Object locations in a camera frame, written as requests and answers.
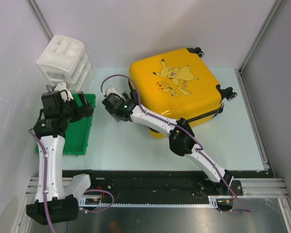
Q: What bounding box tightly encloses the yellow Pikachu hard-shell suitcase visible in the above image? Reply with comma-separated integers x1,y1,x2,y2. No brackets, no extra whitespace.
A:
129,47,237,127

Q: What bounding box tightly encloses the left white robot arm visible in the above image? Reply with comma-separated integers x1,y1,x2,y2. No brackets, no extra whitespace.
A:
26,90,97,226

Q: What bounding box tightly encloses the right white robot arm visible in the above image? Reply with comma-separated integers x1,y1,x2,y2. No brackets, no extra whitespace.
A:
102,87,237,197

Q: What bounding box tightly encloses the green plastic tray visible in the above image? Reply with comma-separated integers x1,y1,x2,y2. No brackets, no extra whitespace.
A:
33,94,93,156

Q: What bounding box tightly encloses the white plastic drawer organizer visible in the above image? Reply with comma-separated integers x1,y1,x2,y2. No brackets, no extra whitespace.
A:
36,35,92,93

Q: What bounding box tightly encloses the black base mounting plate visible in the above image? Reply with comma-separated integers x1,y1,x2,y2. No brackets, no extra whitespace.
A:
60,169,275,207

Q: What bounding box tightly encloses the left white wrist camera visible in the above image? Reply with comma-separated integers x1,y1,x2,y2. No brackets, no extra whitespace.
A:
51,81,74,102

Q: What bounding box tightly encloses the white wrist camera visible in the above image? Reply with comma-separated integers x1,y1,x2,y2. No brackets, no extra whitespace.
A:
51,81,74,102
102,86,123,98

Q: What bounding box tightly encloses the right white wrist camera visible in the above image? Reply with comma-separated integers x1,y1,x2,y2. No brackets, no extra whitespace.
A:
102,86,123,98

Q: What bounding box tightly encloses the aluminium frame rail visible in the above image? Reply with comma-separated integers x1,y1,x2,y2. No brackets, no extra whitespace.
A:
25,177,288,209

